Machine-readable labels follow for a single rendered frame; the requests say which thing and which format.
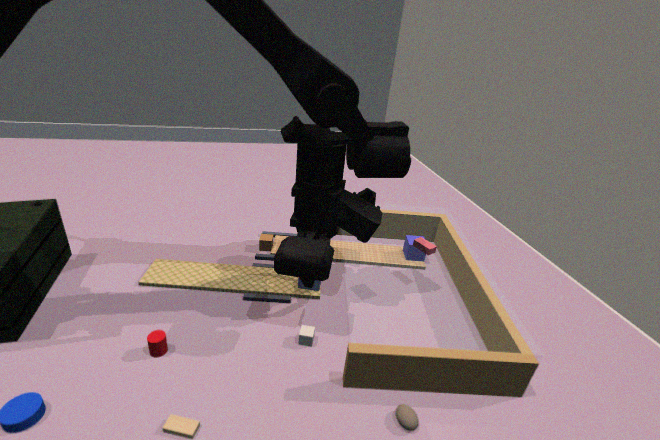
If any red cylinder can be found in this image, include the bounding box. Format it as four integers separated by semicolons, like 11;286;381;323
147;330;168;358

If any brown cube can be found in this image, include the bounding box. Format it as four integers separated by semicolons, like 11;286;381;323
259;234;273;251

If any tan flat rectangular block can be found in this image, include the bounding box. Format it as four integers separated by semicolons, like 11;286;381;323
163;414;200;440

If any grey oval stone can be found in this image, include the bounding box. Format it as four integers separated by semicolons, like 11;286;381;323
395;404;419;431

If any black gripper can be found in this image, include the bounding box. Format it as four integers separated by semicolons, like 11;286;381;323
274;177;343;288

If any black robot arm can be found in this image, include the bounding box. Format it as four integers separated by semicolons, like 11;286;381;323
0;0;411;243

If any blue disc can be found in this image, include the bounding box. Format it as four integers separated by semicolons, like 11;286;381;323
0;392;46;434

